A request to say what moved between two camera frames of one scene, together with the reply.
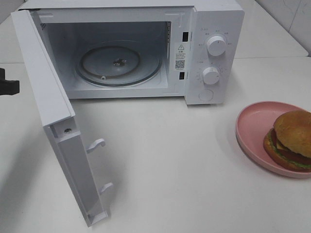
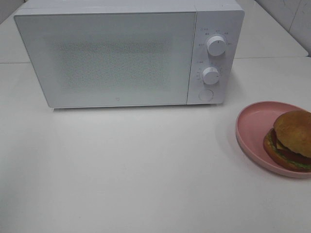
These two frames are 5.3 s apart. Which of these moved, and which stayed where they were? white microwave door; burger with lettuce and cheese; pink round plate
Moved: white microwave door
Stayed: pink round plate; burger with lettuce and cheese
